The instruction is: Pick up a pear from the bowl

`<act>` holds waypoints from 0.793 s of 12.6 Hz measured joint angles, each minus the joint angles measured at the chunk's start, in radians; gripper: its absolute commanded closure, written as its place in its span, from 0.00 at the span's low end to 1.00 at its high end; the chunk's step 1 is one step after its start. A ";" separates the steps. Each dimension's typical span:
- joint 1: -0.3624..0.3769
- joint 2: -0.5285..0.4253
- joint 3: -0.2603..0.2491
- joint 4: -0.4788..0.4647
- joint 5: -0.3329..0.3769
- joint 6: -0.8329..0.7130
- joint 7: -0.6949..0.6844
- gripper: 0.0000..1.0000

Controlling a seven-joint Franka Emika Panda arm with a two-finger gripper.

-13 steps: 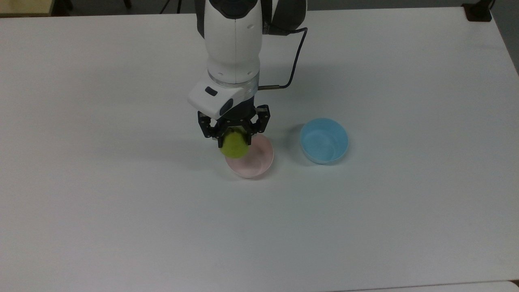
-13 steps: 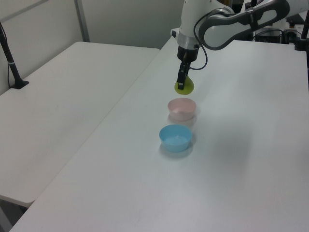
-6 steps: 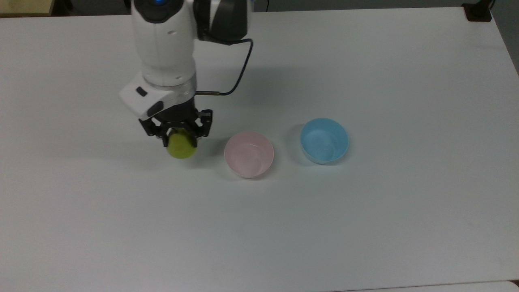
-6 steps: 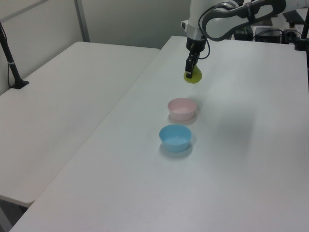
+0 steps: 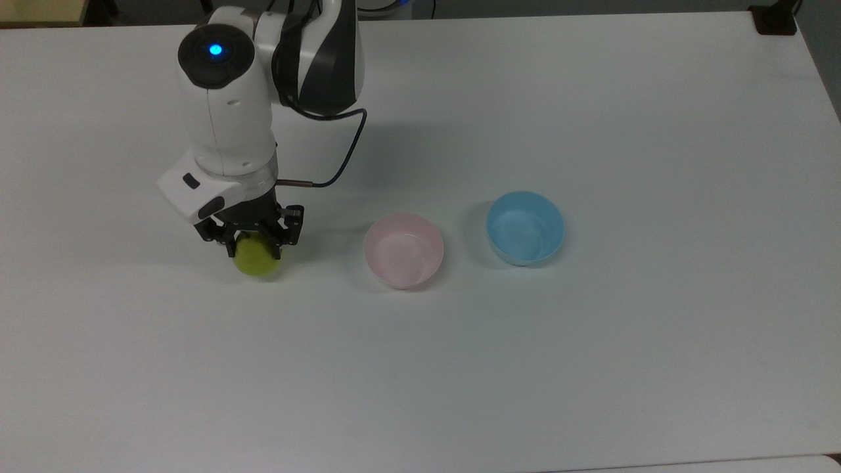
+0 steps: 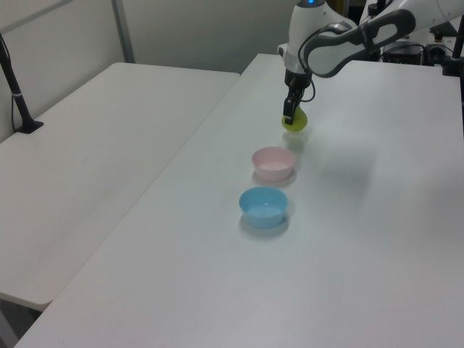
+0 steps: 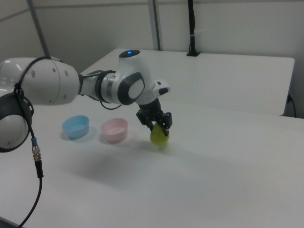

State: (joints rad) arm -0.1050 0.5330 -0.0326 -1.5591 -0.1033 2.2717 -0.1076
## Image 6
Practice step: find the pink plastic bowl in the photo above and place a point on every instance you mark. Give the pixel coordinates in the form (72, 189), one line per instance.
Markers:
(272, 166)

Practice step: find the white side table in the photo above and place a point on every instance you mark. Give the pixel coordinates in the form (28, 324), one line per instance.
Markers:
(101, 152)

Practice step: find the black camera stand pole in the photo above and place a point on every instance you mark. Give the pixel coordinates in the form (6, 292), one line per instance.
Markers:
(18, 98)

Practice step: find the black background equipment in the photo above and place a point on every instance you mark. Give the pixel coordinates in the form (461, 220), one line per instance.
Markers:
(409, 50)

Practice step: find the blue plastic bowl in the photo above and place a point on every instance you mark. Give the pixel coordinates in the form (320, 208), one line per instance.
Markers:
(263, 212)

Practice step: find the grey metal wall post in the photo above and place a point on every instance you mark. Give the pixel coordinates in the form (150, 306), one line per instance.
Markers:
(123, 30)

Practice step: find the black clamp stand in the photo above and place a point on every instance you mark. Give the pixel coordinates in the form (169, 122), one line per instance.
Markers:
(455, 50)

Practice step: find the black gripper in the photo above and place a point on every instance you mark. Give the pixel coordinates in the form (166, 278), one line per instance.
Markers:
(296, 83)

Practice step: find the green pear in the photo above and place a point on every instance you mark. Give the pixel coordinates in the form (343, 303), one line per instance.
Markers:
(300, 121)

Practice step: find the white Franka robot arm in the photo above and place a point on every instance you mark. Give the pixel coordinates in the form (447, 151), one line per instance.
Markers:
(333, 47)

